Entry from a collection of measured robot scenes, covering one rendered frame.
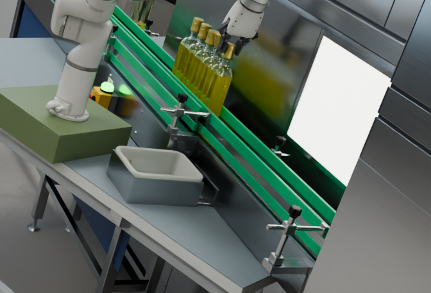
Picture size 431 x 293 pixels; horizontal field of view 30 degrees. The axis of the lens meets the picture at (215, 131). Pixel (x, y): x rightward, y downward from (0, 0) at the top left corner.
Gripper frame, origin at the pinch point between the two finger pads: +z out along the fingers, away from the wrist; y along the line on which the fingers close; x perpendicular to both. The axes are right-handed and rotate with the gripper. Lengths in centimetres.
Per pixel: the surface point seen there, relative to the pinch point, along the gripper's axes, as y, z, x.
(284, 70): -11.6, -3.4, 13.8
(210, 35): 1.2, 3.2, -10.2
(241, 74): -12.0, 11.6, -4.0
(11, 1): -22, 146, -252
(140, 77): 13.1, 28.1, -18.0
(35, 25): 11, 79, -121
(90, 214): 13, 84, -10
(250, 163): 4.9, 11.7, 39.7
